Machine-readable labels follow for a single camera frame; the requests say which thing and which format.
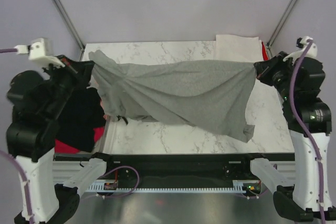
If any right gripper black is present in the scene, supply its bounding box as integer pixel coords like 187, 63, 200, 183
255, 51, 298, 101

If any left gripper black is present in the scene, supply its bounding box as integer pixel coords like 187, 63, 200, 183
43, 52, 95, 119

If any grey t shirt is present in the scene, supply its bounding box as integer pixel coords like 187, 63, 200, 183
89, 50, 256, 142

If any clear plastic bin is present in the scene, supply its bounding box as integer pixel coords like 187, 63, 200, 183
92, 116, 117, 154

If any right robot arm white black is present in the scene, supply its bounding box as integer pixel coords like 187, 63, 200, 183
240, 52, 335, 223

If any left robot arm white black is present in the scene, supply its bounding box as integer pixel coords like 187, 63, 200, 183
6, 55, 115, 223

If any red folded t shirt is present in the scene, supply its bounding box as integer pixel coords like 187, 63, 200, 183
261, 41, 269, 61

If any black t shirt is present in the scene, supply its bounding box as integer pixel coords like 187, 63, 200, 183
54, 86, 106, 154

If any white folded t shirt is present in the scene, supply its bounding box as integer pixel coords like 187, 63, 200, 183
214, 35, 263, 62

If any peach t shirt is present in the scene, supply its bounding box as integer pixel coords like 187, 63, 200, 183
100, 100, 108, 120

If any magenta t shirt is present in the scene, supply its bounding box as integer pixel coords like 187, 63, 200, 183
55, 127, 104, 154

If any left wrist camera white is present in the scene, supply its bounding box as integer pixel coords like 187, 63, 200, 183
14, 38, 65, 68

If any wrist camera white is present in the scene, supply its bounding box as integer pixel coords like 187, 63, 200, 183
14, 38, 65, 68
283, 36, 318, 62

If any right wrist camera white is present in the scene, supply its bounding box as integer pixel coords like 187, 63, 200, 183
283, 36, 318, 62

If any left aluminium frame post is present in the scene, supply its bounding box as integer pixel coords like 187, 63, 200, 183
51, 0, 86, 53

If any aluminium frame post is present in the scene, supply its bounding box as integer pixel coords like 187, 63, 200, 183
51, 0, 86, 53
266, 0, 299, 50

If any right aluminium frame post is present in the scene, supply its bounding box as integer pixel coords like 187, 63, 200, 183
266, 0, 299, 50

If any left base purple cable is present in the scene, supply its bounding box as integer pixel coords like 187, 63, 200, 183
96, 165, 140, 200

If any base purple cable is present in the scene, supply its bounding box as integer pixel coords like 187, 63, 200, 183
236, 179, 270, 200
96, 165, 140, 200

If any white slotted cable duct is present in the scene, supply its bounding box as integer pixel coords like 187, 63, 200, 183
86, 181, 246, 194

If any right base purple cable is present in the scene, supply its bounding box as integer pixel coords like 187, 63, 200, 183
236, 179, 270, 200

